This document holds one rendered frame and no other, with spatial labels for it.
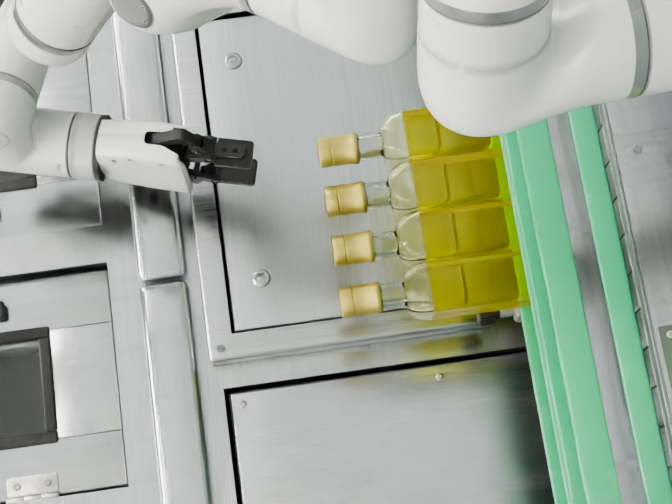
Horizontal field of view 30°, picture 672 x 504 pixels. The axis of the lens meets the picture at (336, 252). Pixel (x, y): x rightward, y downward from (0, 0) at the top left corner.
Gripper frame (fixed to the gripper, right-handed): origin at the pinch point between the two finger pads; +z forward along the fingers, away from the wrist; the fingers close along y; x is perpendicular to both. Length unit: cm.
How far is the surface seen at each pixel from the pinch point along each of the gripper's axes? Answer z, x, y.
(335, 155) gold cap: 10.8, 1.6, 1.3
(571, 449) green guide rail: 38.0, -28.3, 5.3
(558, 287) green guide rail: 34.5, -13.9, 13.0
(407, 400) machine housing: 21.9, -21.5, -16.9
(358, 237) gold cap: 14.3, -7.5, 1.4
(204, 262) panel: -3.9, -8.6, -12.3
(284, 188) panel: 4.4, 1.9, -12.8
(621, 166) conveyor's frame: 39.5, -1.5, 15.0
